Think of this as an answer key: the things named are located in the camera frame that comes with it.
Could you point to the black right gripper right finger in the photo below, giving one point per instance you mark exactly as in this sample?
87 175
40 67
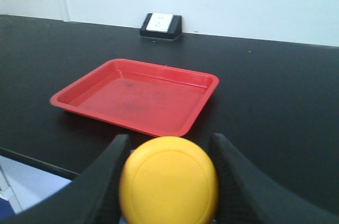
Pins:
247 195

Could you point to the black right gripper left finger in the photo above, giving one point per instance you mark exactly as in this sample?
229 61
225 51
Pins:
92 197

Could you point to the yellow mushroom push button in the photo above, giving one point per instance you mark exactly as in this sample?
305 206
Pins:
168 180

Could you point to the red plastic tray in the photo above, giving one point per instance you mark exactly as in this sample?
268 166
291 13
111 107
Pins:
153 99

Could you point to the black white power socket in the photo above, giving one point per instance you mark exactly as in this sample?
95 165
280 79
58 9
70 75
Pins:
162 26

